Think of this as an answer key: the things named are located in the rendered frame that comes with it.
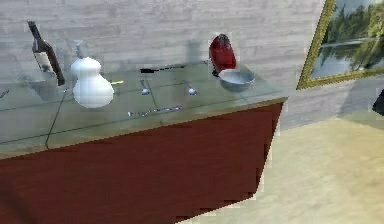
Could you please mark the black object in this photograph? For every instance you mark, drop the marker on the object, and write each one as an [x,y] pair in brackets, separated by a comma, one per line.
[379,104]

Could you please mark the gold framed landscape painting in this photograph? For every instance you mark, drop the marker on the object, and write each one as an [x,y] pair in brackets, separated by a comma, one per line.
[346,43]

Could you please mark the grey metal bowl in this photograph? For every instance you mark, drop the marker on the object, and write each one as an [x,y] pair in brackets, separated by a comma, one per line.
[236,79]

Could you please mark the yellow pencil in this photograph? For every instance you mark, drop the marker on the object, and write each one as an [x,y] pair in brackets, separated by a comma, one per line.
[117,82]

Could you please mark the white round vase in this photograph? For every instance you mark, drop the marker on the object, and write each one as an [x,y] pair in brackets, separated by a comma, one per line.
[90,85]

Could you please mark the silver spoon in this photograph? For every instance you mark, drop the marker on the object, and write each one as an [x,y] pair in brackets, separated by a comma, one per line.
[144,88]
[190,88]

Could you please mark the silver butter knife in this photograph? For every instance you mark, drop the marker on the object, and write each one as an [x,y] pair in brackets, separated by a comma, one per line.
[156,110]

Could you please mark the dark brown wine bottle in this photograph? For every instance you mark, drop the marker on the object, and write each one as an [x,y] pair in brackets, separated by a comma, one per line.
[46,55]

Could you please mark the red cabinet with grey worktop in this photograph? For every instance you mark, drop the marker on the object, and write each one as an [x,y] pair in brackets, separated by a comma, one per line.
[160,160]

